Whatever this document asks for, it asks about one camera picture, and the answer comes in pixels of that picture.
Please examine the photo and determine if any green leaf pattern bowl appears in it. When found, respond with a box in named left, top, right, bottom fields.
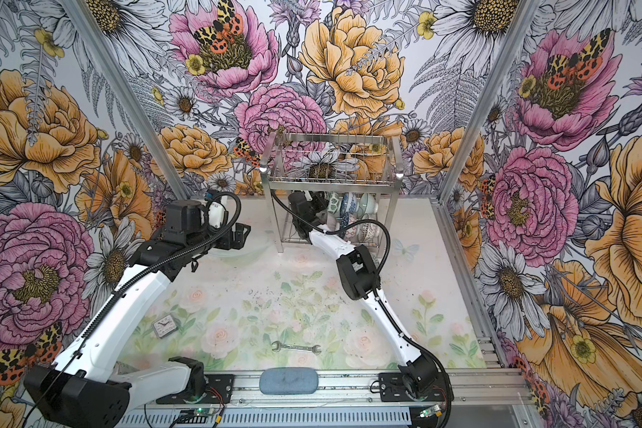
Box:
left=327, top=192, right=342, bottom=215

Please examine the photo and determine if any blue floral porcelain bowl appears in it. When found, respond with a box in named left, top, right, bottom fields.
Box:
left=340, top=193, right=358, bottom=217

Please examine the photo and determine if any mint green glazed bowl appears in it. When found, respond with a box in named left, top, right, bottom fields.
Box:
left=357, top=193, right=378, bottom=218

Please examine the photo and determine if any dark grey petal bowl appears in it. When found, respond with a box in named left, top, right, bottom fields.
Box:
left=326, top=210, right=340, bottom=230

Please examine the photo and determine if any purple striped bowl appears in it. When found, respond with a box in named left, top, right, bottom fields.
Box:
left=341, top=218, right=358, bottom=241

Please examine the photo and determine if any blue triangle pattern bowl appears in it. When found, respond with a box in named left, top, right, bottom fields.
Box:
left=357, top=223, right=368, bottom=243

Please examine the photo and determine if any white maroon triangle bowl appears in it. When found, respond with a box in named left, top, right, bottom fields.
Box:
left=364, top=219, right=383, bottom=244

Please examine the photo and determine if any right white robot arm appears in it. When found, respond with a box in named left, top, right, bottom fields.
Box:
left=271, top=191, right=454, bottom=404

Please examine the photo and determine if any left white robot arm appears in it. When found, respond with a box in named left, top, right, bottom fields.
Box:
left=23, top=192, right=251, bottom=427

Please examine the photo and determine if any steel two-tier dish rack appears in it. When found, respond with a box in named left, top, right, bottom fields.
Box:
left=259, top=131, right=405, bottom=253

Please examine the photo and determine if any small white square clock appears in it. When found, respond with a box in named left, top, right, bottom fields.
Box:
left=153, top=314, right=178, bottom=339

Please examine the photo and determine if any steel open-end wrench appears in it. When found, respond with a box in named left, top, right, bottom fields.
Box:
left=271, top=341, right=322, bottom=355

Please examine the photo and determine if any blue grey oval sponge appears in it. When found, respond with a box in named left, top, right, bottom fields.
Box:
left=259, top=367, right=319, bottom=395

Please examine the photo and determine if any right black corrugated cable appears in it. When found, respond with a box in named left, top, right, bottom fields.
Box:
left=270, top=190, right=454, bottom=428

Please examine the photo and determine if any black corrugated cable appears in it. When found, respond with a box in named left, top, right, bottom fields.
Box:
left=15, top=191, right=243, bottom=428
left=270, top=190, right=454, bottom=428

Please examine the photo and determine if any left black corrugated cable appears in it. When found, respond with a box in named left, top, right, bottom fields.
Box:
left=15, top=191, right=243, bottom=428

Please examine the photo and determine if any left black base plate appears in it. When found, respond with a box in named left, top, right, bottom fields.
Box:
left=156, top=374, right=235, bottom=405

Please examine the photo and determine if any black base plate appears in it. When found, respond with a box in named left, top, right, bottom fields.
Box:
left=156, top=374, right=235, bottom=405
left=376, top=372, right=454, bottom=402

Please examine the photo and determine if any white vented cable duct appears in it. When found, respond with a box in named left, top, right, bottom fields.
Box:
left=118, top=407, right=412, bottom=427

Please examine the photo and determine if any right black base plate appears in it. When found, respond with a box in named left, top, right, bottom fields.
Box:
left=376, top=372, right=454, bottom=402

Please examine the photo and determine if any aluminium front rail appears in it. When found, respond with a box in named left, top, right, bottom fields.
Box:
left=79, top=366, right=531, bottom=408

